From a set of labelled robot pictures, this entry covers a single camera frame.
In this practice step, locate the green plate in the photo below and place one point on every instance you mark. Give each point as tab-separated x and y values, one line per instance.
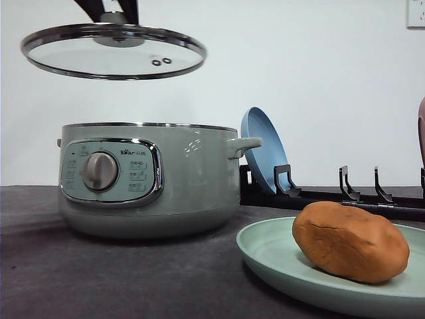
270	247

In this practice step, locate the glass pot lid green knob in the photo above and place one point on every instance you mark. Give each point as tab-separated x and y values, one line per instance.
112	50

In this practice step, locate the white wall socket right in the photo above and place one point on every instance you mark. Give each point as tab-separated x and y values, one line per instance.
416	14

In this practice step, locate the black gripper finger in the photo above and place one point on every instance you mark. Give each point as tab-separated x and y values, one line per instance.
130	9
94	8

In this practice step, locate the green electric steamer pot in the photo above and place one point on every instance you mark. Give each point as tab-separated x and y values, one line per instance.
148	180

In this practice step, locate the brown potato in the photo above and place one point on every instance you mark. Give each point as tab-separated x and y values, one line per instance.
350	243

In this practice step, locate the black plate rack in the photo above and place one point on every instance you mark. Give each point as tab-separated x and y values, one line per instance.
286	193

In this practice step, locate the blue plate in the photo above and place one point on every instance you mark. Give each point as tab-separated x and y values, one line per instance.
271	152

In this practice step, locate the pink plate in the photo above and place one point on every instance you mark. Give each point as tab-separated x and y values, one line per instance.
421	129

